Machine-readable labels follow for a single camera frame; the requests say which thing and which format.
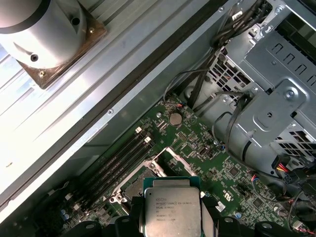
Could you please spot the brown square base plate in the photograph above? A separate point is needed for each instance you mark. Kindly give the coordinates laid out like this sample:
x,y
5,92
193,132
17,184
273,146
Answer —
x,y
64,71

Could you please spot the metal socket cover frame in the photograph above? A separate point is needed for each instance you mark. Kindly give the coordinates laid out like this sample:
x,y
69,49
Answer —
x,y
159,168

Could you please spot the black RAM slot white clips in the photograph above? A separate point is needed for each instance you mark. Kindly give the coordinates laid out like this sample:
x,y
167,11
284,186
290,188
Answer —
x,y
118,172
111,164

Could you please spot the silver metal drive cage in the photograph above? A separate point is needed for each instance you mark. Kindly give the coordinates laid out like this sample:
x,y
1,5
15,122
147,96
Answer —
x,y
271,74

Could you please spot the CPU socket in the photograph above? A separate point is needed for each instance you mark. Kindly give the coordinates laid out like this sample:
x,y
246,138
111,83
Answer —
x,y
133,187

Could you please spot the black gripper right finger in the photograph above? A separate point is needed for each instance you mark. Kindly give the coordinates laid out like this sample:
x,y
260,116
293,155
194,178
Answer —
x,y
209,207

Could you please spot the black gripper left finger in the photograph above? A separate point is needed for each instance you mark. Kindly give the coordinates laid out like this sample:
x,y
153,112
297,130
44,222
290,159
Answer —
x,y
137,207

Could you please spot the round coin cell battery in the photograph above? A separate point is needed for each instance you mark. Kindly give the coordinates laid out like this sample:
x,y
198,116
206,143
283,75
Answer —
x,y
175,119

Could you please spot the silver CPU green edge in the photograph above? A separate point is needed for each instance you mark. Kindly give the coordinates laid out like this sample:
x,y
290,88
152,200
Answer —
x,y
170,209

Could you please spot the black PC case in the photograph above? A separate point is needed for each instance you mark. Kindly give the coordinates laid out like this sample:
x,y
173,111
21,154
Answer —
x,y
138,98

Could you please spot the green motherboard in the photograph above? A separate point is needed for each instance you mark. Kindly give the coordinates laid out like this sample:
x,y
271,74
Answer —
x,y
209,172

